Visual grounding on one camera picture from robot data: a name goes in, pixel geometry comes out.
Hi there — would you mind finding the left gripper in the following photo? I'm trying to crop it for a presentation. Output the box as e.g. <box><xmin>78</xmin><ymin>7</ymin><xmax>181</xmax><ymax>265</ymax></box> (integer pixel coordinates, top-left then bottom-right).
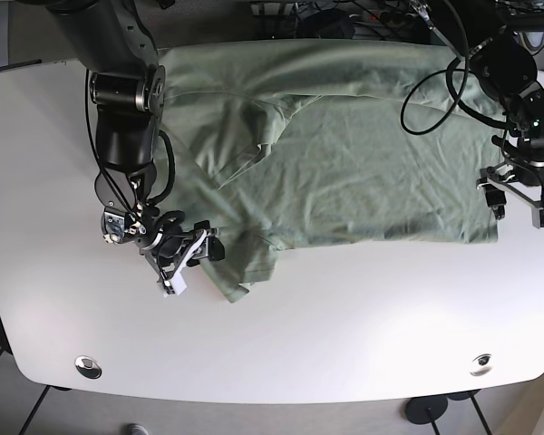
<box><xmin>477</xmin><ymin>97</ymin><xmax>544</xmax><ymax>220</ymax></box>

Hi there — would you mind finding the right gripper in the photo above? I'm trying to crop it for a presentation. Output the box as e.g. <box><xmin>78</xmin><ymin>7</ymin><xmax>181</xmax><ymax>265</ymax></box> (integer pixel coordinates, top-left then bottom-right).
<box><xmin>102</xmin><ymin>208</ymin><xmax>226</xmax><ymax>285</ymax></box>

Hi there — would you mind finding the sage green polo shirt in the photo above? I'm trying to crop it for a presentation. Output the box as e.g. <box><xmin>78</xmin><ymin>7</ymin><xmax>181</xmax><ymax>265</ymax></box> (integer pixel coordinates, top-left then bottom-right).
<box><xmin>160</xmin><ymin>39</ymin><xmax>500</xmax><ymax>303</ymax></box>

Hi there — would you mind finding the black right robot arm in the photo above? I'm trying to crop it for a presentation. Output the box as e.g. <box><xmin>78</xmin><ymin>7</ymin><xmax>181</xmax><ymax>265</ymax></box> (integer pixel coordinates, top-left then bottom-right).
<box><xmin>43</xmin><ymin>1</ymin><xmax>225</xmax><ymax>295</ymax></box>

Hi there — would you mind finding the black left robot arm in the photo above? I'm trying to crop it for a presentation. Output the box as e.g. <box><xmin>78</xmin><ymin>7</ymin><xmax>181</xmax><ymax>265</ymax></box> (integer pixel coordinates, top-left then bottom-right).
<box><xmin>410</xmin><ymin>1</ymin><xmax>544</xmax><ymax>228</ymax></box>

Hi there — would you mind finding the right chrome table grommet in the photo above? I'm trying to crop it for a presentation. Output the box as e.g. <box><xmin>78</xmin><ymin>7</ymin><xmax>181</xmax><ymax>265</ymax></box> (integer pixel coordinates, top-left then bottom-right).
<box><xmin>468</xmin><ymin>353</ymin><xmax>493</xmax><ymax>377</ymax></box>

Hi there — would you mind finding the chrome table grommet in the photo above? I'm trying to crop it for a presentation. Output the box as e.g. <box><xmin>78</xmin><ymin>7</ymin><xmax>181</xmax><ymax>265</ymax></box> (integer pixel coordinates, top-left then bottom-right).
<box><xmin>468</xmin><ymin>353</ymin><xmax>493</xmax><ymax>377</ymax></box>
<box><xmin>74</xmin><ymin>355</ymin><xmax>102</xmax><ymax>380</ymax></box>

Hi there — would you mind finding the left chrome table grommet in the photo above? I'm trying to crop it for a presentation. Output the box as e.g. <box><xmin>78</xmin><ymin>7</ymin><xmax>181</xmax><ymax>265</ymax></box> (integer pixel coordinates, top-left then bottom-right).
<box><xmin>74</xmin><ymin>355</ymin><xmax>102</xmax><ymax>380</ymax></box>

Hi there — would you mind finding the grey sneaker shoe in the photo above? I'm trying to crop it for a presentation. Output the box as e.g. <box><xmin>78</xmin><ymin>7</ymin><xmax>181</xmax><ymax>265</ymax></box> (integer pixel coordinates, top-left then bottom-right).
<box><xmin>125</xmin><ymin>423</ymin><xmax>149</xmax><ymax>435</ymax></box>

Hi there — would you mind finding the black round stand base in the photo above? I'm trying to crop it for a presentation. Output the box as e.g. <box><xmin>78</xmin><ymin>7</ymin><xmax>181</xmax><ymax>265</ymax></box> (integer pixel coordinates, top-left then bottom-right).
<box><xmin>404</xmin><ymin>395</ymin><xmax>448</xmax><ymax>425</ymax></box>

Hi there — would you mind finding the black power adapter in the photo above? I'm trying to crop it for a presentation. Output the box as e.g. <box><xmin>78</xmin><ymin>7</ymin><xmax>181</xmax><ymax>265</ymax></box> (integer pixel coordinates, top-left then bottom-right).
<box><xmin>296</xmin><ymin>9</ymin><xmax>355</xmax><ymax>39</ymax></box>

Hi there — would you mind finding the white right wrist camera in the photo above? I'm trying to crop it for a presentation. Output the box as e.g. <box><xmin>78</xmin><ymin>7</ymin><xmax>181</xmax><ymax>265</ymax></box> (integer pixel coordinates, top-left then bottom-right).
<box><xmin>160</xmin><ymin>274</ymin><xmax>187</xmax><ymax>297</ymax></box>

